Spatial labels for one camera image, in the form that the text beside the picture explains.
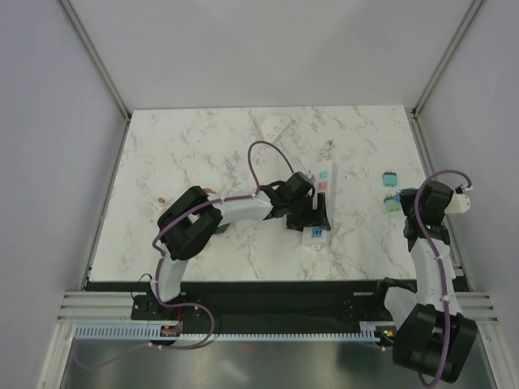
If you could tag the teal small adapter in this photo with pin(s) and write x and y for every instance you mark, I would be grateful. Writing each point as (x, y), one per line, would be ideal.
(390, 179)

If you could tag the aluminium frame post left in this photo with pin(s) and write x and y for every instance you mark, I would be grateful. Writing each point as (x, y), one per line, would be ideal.
(77, 25)

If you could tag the white toothed cable duct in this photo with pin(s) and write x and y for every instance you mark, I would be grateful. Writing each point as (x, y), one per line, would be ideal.
(362, 332)

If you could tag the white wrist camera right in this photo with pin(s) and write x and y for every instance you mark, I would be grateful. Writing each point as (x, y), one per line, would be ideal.
(460, 202)

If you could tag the white long power strip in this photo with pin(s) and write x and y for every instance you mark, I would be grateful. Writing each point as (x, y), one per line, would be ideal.
(324, 175)

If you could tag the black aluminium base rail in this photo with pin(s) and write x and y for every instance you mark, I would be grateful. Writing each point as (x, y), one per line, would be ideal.
(271, 304)

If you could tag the aluminium frame post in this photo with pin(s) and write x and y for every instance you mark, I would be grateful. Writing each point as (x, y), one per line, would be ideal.
(77, 25)
(462, 29)

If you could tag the green cube plug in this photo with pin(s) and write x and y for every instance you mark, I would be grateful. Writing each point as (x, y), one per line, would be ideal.
(221, 229)

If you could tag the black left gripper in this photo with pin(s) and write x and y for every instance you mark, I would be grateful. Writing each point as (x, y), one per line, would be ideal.
(312, 219)

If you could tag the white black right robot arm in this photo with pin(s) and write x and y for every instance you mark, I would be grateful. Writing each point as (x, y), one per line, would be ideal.
(433, 336)

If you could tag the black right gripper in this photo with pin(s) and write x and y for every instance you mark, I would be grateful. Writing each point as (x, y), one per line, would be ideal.
(406, 196)

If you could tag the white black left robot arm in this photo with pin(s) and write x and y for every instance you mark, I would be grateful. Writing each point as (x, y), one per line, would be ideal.
(187, 226)

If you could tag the white cube plug tiger print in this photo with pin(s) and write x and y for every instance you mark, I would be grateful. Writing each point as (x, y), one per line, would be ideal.
(157, 206)

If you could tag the aluminium frame post right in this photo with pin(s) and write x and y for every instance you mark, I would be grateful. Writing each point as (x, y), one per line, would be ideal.
(462, 29)

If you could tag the green small adapter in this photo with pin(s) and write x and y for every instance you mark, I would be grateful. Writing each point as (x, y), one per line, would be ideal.
(392, 203)

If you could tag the white triangular power strip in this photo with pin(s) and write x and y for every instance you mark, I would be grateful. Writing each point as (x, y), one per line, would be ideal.
(271, 127)

